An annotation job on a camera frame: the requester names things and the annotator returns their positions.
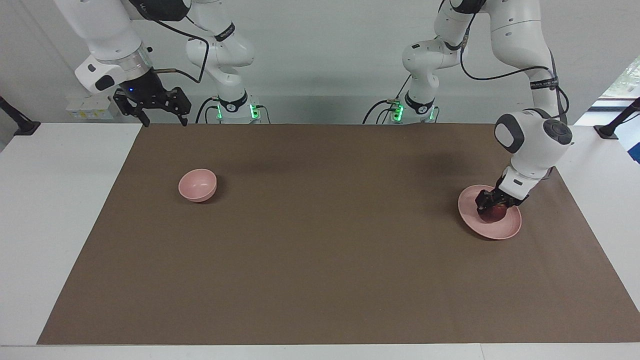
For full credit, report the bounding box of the dark red apple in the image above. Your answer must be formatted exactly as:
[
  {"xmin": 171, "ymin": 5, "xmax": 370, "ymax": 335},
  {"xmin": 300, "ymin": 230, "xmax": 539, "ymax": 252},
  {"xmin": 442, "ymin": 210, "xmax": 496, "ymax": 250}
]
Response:
[{"xmin": 479, "ymin": 202, "xmax": 507, "ymax": 224}]

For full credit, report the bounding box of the pink round plate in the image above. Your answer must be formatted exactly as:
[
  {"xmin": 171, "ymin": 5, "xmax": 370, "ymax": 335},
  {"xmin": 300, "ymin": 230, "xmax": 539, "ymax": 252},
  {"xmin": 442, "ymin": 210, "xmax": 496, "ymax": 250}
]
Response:
[{"xmin": 457, "ymin": 184, "xmax": 522, "ymax": 240}]

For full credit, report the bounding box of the pink bowl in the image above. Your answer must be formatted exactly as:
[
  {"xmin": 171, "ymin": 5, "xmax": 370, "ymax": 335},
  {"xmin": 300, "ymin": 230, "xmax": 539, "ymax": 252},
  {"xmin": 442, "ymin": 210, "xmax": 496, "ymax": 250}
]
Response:
[{"xmin": 178, "ymin": 168, "xmax": 218, "ymax": 203}]

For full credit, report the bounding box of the black clamp stand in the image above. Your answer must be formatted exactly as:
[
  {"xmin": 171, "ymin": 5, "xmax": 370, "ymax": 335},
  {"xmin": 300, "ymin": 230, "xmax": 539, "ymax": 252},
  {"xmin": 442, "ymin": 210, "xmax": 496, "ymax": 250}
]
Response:
[
  {"xmin": 0, "ymin": 95, "xmax": 42, "ymax": 137},
  {"xmin": 593, "ymin": 97, "xmax": 640, "ymax": 140}
]

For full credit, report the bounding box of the brown table mat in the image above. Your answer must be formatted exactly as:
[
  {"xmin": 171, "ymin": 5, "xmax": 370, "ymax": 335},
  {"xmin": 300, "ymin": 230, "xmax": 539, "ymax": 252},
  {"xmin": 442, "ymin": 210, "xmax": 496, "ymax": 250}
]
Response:
[{"xmin": 36, "ymin": 123, "xmax": 640, "ymax": 346}]

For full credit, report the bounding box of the window with green view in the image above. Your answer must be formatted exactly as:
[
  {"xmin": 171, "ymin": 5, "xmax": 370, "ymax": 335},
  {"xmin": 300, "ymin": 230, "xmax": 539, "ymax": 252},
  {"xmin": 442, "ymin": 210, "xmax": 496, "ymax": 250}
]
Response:
[{"xmin": 590, "ymin": 55, "xmax": 640, "ymax": 112}]

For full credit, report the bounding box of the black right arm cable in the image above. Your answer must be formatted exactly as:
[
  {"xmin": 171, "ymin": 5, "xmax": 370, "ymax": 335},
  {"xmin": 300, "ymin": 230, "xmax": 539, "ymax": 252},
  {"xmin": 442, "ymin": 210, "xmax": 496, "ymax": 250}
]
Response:
[{"xmin": 142, "ymin": 10, "xmax": 210, "ymax": 85}]

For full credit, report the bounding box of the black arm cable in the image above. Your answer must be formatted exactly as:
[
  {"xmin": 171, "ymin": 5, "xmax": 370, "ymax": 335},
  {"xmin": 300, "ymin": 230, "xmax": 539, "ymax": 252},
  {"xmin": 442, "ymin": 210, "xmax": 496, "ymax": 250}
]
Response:
[
  {"xmin": 459, "ymin": 0, "xmax": 571, "ymax": 126},
  {"xmin": 142, "ymin": 10, "xmax": 210, "ymax": 85}
]

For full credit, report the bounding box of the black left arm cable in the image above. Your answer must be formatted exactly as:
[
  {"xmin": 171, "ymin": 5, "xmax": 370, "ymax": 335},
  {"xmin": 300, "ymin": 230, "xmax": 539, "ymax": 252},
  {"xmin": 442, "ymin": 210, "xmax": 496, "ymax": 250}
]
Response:
[{"xmin": 459, "ymin": 0, "xmax": 571, "ymax": 126}]

